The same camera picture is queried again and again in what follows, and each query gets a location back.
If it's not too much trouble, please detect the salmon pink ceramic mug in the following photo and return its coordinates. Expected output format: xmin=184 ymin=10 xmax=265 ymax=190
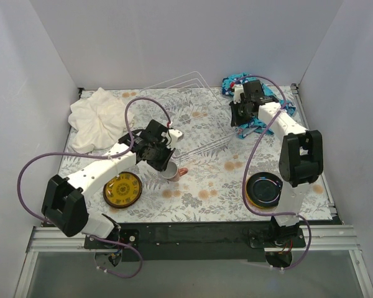
xmin=161 ymin=161 xmax=188 ymax=182

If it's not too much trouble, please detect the white wire dish rack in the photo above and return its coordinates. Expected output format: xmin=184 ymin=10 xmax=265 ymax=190
xmin=139 ymin=71 xmax=234 ymax=164

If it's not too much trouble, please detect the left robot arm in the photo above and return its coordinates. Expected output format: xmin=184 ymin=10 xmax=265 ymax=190
xmin=42 ymin=120 xmax=183 ymax=248

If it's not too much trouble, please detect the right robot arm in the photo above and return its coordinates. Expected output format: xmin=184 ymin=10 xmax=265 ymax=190
xmin=229 ymin=79 xmax=323 ymax=247

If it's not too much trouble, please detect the blue shark print cloth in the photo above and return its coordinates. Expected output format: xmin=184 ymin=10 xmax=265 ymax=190
xmin=221 ymin=73 xmax=296 ymax=139

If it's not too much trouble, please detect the yellow patterned plate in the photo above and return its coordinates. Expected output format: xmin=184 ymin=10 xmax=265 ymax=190
xmin=103 ymin=171 xmax=142 ymax=209

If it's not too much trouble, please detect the white crumpled cloth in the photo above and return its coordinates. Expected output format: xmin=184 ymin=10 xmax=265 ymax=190
xmin=68 ymin=88 xmax=136 ymax=154

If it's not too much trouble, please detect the floral patterned table mat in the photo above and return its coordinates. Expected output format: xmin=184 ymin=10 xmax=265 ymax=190
xmin=46 ymin=85 xmax=334 ymax=224

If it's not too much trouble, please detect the black iridescent plate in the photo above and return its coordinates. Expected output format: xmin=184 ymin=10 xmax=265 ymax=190
xmin=246 ymin=172 xmax=283 ymax=209

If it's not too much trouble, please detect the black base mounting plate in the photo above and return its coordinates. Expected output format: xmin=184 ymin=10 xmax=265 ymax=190
xmin=83 ymin=222 xmax=308 ymax=261

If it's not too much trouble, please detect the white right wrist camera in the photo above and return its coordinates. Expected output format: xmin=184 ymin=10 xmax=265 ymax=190
xmin=233 ymin=84 xmax=244 ymax=104

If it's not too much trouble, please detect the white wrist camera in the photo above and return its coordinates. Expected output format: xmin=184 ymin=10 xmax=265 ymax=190
xmin=162 ymin=129 xmax=183 ymax=148
xmin=233 ymin=84 xmax=244 ymax=104

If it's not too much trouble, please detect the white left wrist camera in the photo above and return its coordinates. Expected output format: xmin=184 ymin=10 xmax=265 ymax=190
xmin=162 ymin=129 xmax=183 ymax=148

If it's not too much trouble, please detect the aluminium frame rail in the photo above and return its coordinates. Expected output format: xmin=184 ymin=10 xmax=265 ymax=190
xmin=15 ymin=222 xmax=373 ymax=297

